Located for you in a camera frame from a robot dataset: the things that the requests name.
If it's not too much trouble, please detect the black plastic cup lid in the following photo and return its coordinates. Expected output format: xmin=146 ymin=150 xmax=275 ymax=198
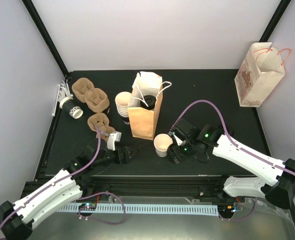
xmin=195 ymin=151 xmax=210 ymax=164

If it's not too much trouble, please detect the brown paper bag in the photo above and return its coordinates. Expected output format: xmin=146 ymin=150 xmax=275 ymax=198
xmin=128 ymin=71 xmax=172 ymax=141

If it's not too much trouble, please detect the stack of paper cups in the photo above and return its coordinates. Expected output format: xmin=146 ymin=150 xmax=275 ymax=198
xmin=115 ymin=91 xmax=131 ymax=125

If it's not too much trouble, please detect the cup holding white stirrers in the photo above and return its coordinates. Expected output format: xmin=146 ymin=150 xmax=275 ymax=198
xmin=59 ymin=96 xmax=84 ymax=119

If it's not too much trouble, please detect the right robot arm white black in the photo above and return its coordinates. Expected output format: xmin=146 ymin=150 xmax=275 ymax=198
xmin=167 ymin=119 xmax=295 ymax=210

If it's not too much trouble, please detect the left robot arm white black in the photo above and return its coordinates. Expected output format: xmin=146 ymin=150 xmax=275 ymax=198
xmin=0 ymin=146 xmax=138 ymax=240

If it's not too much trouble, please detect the pulp cup carrier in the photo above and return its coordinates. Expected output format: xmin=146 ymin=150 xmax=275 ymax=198
xmin=87 ymin=112 xmax=116 ymax=143
xmin=84 ymin=88 xmax=110 ymax=113
xmin=71 ymin=77 xmax=95 ymax=103

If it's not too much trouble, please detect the left controller board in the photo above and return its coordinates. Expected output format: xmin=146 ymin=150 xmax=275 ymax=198
xmin=78 ymin=202 xmax=97 ymax=211

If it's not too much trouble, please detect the controller board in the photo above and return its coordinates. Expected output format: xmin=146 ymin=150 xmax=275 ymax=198
xmin=78 ymin=202 xmax=97 ymax=211
xmin=217 ymin=205 xmax=244 ymax=214

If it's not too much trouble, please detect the right controller board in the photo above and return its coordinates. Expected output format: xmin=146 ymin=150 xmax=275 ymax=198
xmin=217 ymin=205 xmax=244 ymax=214

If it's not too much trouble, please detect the rear pulp cup carrier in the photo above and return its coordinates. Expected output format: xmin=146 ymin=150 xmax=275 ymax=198
xmin=71 ymin=77 xmax=95 ymax=103

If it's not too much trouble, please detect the bundle of white stirrers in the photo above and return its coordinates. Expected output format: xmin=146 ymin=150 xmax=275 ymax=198
xmin=51 ymin=79 xmax=73 ymax=117

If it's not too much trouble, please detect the white printed paper bag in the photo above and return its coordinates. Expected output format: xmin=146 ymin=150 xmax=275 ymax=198
xmin=234 ymin=42 xmax=291 ymax=108

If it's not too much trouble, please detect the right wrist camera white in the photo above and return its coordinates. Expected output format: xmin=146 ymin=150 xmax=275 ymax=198
xmin=168 ymin=131 xmax=186 ymax=146

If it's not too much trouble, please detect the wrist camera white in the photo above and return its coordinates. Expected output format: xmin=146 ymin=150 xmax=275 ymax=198
xmin=107 ymin=131 xmax=122 ymax=151
xmin=168 ymin=131 xmax=186 ymax=146

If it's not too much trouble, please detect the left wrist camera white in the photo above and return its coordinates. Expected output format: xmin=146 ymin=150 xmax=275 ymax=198
xmin=107 ymin=131 xmax=122 ymax=151

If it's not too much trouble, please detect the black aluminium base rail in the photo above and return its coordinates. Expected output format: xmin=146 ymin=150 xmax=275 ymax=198
xmin=90 ymin=175 xmax=220 ymax=198

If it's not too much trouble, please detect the white slotted cable duct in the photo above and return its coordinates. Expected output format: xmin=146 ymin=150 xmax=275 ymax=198
xmin=58 ymin=202 xmax=219 ymax=217

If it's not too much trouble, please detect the right black frame post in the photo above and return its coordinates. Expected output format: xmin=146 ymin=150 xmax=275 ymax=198
xmin=258 ymin=0 xmax=291 ymax=43

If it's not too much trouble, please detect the black frame post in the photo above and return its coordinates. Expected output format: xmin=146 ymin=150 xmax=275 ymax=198
xmin=22 ymin=0 xmax=69 ymax=77
xmin=258 ymin=0 xmax=291 ymax=43

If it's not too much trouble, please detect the left black frame post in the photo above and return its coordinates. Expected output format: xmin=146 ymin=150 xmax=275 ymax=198
xmin=22 ymin=0 xmax=69 ymax=77

